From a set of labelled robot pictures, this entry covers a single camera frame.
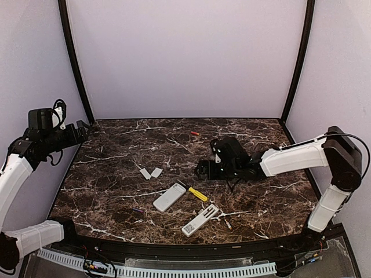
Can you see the black front rail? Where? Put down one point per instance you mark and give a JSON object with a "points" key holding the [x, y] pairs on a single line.
{"points": [[277, 248]]}

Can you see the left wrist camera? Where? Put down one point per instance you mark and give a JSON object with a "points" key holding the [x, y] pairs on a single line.
{"points": [[58, 114]]}

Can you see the right black frame post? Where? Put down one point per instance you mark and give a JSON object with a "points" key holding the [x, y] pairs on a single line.
{"points": [[305, 37]]}

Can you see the white slotted cable duct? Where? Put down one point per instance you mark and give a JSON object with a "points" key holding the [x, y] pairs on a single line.
{"points": [[155, 268]]}

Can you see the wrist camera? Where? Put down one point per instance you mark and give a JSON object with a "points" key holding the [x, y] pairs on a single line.
{"points": [[58, 114], [216, 147]]}

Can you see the grey remote control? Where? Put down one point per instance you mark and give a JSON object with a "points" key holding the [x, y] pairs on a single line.
{"points": [[169, 197]]}

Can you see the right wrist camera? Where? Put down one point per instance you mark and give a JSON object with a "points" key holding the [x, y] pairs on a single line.
{"points": [[216, 147]]}

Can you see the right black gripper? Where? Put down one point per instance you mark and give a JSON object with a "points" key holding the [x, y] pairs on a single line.
{"points": [[212, 172]]}

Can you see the black frame post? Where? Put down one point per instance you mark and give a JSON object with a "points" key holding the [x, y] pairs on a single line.
{"points": [[69, 42], [305, 37]]}

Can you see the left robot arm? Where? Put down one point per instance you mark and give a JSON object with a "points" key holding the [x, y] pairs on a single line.
{"points": [[46, 133]]}

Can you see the grey remote battery cover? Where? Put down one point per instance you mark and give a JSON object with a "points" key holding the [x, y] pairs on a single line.
{"points": [[156, 172]]}

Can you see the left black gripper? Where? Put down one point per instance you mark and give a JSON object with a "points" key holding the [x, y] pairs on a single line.
{"points": [[73, 139]]}

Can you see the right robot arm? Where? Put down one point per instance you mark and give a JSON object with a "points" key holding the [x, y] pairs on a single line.
{"points": [[333, 149]]}

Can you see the yellow handled screwdriver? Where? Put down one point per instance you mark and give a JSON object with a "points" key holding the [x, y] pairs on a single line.
{"points": [[195, 192]]}

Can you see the white battery cover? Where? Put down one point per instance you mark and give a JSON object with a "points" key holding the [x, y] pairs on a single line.
{"points": [[145, 174]]}

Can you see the left black frame post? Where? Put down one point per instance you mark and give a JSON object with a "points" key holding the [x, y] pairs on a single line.
{"points": [[69, 42]]}

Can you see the white slim remote control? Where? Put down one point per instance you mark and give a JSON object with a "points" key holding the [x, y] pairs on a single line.
{"points": [[200, 220]]}

